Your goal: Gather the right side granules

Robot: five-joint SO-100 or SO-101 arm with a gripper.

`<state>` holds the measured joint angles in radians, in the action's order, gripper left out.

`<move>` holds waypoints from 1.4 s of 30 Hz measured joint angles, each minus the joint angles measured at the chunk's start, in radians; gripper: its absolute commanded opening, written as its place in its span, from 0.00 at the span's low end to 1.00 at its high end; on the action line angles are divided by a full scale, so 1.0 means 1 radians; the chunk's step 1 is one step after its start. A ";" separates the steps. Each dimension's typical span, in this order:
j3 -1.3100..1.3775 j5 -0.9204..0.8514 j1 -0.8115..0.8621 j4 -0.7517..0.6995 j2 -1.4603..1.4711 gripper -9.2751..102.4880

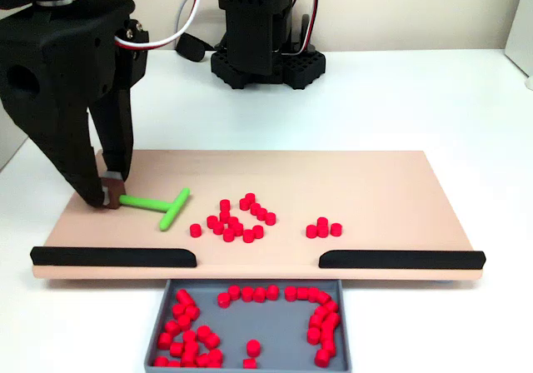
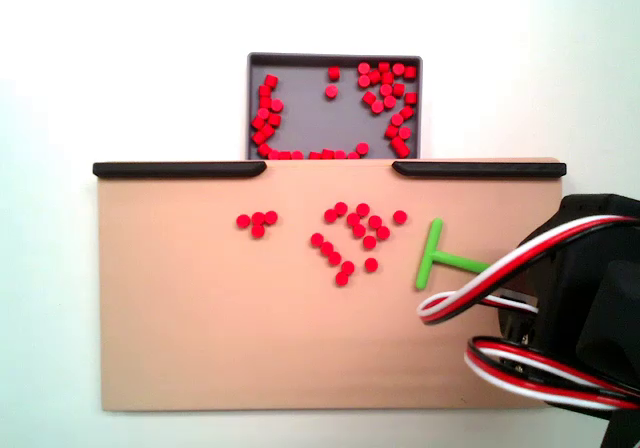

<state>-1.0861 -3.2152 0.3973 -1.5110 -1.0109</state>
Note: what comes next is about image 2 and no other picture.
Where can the green T-shaped pusher tool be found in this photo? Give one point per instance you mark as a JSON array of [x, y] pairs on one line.
[[429, 253]]

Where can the beige flat board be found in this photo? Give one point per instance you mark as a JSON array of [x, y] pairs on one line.
[[280, 318]]

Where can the grey rectangular tray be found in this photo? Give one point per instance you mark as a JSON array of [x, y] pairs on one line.
[[320, 118]]

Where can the black edge rail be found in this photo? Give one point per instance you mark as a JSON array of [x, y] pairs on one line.
[[480, 168], [177, 169]]

